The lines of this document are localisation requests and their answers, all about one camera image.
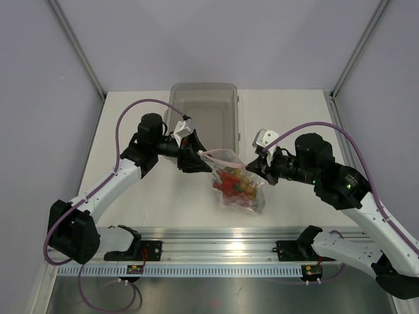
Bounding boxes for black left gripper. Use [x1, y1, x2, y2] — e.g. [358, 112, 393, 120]
[153, 130, 214, 173]

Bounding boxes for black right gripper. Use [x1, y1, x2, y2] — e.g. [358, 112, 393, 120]
[247, 147, 319, 185]

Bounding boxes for yellow toy grape bunch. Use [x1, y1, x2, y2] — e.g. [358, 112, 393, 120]
[233, 169, 257, 200]

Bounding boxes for clear zip top bag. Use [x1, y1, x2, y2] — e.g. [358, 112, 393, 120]
[198, 148, 265, 215]

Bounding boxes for red toy lobster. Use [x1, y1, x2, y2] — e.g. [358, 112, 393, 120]
[212, 170, 239, 197]

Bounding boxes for green toy bell pepper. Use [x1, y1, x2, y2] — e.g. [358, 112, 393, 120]
[251, 199, 266, 215]

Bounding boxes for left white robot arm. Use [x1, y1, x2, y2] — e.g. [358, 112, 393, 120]
[43, 113, 211, 265]

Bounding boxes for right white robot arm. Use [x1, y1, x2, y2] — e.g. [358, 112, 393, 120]
[246, 130, 418, 300]

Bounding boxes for clear plastic tray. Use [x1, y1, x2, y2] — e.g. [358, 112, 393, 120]
[170, 83, 240, 153]

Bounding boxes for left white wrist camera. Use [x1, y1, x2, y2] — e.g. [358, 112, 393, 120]
[172, 118, 195, 147]

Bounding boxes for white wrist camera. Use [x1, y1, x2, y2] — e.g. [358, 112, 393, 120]
[172, 118, 195, 147]
[252, 129, 279, 166]

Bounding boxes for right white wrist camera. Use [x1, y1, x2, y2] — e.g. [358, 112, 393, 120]
[252, 129, 279, 166]

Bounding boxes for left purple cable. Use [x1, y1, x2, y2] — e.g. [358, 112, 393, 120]
[43, 99, 192, 310]

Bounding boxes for purple cable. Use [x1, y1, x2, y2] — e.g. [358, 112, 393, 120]
[261, 120, 419, 285]
[43, 99, 192, 310]

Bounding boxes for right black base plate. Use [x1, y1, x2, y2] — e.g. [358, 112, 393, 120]
[272, 240, 335, 262]

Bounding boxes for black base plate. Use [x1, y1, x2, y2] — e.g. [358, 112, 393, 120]
[103, 240, 162, 262]
[272, 240, 335, 262]

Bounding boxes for aluminium mounting rail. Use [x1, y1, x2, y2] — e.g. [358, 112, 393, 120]
[44, 227, 377, 264]

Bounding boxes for white slotted cable duct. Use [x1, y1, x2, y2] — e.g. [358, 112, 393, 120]
[58, 264, 302, 278]

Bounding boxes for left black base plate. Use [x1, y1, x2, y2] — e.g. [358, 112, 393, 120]
[103, 240, 162, 262]

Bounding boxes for left aluminium frame post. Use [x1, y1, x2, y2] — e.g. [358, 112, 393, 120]
[46, 0, 107, 103]

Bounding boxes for aluminium frame post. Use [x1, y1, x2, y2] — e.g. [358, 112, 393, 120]
[46, 0, 107, 103]
[330, 0, 392, 101]

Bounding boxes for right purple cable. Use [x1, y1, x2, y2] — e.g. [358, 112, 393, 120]
[261, 120, 419, 285]

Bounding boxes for right aluminium frame post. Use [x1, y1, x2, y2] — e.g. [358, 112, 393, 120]
[330, 0, 392, 101]

